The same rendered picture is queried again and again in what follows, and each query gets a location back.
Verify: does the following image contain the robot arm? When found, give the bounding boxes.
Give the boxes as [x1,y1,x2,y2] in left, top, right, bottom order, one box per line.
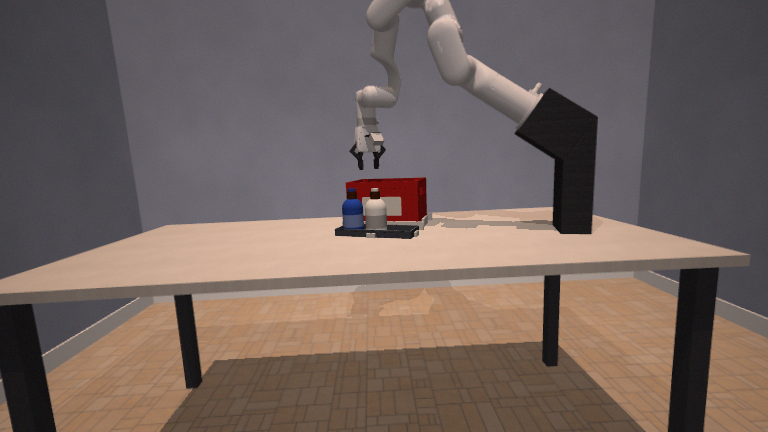
[356,0,543,129]

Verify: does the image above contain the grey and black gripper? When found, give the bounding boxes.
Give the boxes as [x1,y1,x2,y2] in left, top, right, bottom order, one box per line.
[350,125,386,170]

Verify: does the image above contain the red bottle crate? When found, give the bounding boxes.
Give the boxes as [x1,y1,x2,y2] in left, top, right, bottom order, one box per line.
[346,178,427,221]

